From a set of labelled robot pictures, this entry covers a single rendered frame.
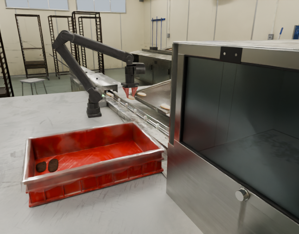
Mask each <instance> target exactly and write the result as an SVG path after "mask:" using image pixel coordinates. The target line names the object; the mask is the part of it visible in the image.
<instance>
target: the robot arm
mask: <svg viewBox="0 0 299 234"><path fill-rule="evenodd" d="M68 41H70V42H71V43H73V44H76V45H79V46H83V47H85V48H88V49H91V50H93V51H96V52H99V53H102V54H105V55H108V56H111V57H113V58H116V59H118V60H121V61H123V62H126V64H127V65H126V66H125V81H126V82H123V83H121V85H122V88H123V90H124V92H125V94H126V96H127V98H128V96H129V88H131V90H132V96H133V97H134V96H135V93H136V91H137V89H138V86H136V85H139V83H138V82H136V81H134V70H135V73H136V74H145V64H144V63H133V61H134V57H133V55H132V54H131V53H128V52H126V51H122V50H120V49H117V48H114V47H111V46H108V45H106V44H103V43H100V42H98V41H95V40H92V39H89V38H86V37H84V36H81V35H79V34H76V33H71V32H70V31H69V30H62V31H61V32H60V33H59V34H58V36H57V38H56V39H55V41H54V43H53V44H52V48H53V49H55V50H56V51H57V52H58V53H59V54H60V56H61V57H62V58H63V60H64V61H65V62H66V64H67V65H68V67H69V68H70V69H71V70H72V72H73V73H74V74H75V76H76V77H77V78H78V80H79V81H80V82H81V84H82V85H83V86H84V88H85V90H86V92H88V94H89V98H88V103H87V106H88V107H87V110H86V113H87V116H88V118H92V117H101V116H102V114H101V112H100V106H99V101H100V100H102V99H103V96H102V91H101V89H100V88H97V87H95V85H94V84H93V82H92V81H91V80H90V79H89V77H88V76H87V74H86V73H85V72H84V70H83V69H82V68H81V66H80V65H79V64H78V62H77V61H76V59H75V58H74V57H73V55H72V54H71V53H70V51H69V50H68V48H67V46H66V45H65V43H66V42H68Z"/></svg>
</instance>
